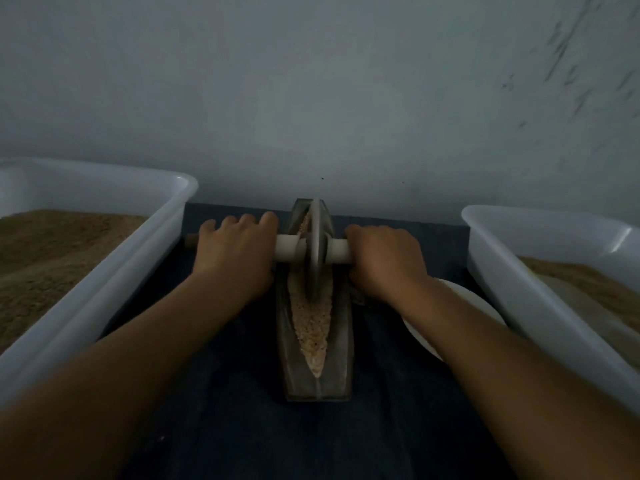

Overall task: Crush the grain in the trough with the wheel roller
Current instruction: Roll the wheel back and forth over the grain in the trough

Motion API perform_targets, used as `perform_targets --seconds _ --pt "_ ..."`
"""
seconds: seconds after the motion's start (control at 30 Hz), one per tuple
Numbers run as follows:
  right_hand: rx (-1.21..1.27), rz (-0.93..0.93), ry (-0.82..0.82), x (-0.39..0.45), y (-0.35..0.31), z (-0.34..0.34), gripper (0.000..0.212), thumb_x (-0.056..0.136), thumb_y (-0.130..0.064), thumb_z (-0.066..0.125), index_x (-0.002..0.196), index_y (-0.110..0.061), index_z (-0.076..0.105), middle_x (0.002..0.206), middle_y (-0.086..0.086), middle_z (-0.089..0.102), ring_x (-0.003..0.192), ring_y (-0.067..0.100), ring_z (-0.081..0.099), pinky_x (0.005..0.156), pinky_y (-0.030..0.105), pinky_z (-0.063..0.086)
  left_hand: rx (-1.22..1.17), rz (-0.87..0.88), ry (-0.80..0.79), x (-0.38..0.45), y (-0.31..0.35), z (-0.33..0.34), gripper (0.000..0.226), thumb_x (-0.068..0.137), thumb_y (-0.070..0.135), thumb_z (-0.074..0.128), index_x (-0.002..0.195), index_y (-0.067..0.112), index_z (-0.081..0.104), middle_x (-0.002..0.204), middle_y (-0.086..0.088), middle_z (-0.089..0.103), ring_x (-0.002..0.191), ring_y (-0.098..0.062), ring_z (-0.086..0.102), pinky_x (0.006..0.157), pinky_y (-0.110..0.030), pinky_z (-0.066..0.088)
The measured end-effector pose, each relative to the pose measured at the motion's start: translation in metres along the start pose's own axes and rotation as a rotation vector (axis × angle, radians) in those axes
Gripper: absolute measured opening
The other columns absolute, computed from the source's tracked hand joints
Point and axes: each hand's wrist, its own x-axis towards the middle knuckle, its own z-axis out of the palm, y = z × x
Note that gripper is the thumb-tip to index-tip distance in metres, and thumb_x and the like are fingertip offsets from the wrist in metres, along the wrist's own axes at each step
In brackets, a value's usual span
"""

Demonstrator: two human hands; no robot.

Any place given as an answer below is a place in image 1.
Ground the person's left forearm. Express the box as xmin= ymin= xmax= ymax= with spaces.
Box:
xmin=0 ymin=277 xmax=251 ymax=480

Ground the white round plate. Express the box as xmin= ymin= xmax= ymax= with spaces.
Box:
xmin=402 ymin=279 xmax=507 ymax=364

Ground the large brown grain heap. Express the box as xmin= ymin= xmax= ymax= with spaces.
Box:
xmin=518 ymin=255 xmax=640 ymax=331
xmin=0 ymin=209 xmax=149 ymax=354

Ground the white plastic tub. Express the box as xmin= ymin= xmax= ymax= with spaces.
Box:
xmin=461 ymin=205 xmax=640 ymax=416
xmin=0 ymin=159 xmax=199 ymax=406

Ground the person's right forearm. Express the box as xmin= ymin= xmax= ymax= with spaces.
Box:
xmin=390 ymin=283 xmax=640 ymax=480

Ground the dark blue table cloth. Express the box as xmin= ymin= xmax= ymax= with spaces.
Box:
xmin=120 ymin=203 xmax=521 ymax=480

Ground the metal grinding wheel with handle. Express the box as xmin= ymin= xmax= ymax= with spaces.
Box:
xmin=184 ymin=197 xmax=353 ymax=300

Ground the person's right hand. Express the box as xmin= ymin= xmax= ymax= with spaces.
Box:
xmin=345 ymin=223 xmax=430 ymax=308

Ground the boat-shaped metal grinding trough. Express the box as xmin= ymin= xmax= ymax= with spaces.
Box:
xmin=276 ymin=197 xmax=355 ymax=403

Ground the person's left hand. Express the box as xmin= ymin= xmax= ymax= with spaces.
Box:
xmin=189 ymin=211 xmax=280 ymax=304

